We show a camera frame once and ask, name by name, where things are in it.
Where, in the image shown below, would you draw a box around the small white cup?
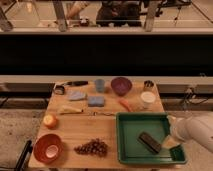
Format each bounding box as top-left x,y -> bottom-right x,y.
45,145 -> 59,158

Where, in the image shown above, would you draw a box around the white round container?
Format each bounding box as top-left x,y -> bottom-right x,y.
141,91 -> 156,108

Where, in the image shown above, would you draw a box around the yellow banana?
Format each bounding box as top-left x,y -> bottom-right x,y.
58,105 -> 83,115

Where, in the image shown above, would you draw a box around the black eraser block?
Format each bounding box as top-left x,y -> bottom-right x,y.
138,132 -> 162,154

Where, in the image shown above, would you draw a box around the black peeler tool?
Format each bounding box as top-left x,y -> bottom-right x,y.
53,81 -> 88,95

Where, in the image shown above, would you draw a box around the orange bowl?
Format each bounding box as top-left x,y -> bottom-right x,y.
33,134 -> 62,164

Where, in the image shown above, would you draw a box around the small metal cup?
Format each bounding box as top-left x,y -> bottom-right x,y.
144,80 -> 154,91

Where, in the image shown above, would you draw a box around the grey-blue folded cloth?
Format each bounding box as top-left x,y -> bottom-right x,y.
68,91 -> 87,101

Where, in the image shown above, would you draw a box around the black cables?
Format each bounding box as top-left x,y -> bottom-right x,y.
179,73 -> 209,111

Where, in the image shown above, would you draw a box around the orange carrot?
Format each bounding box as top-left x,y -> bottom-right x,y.
119,99 -> 132,112

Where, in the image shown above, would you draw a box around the green plastic tray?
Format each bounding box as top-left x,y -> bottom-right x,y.
116,113 -> 187,165

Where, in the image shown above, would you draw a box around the orange apple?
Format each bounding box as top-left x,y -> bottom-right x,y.
43,115 -> 58,129

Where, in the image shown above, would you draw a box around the person in background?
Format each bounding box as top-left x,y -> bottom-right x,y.
96,0 -> 142,27

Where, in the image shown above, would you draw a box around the black chair part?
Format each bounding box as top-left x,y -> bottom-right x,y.
14,140 -> 33,171

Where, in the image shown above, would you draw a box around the blue-grey cup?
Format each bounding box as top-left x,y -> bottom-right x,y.
94,79 -> 105,93

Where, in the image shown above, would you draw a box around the purple bowl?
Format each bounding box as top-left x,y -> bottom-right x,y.
111,77 -> 132,96

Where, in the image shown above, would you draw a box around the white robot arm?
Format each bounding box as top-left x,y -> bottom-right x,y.
162,113 -> 213,153

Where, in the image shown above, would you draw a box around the bunch of dark grapes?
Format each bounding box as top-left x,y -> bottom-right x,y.
74,139 -> 108,157

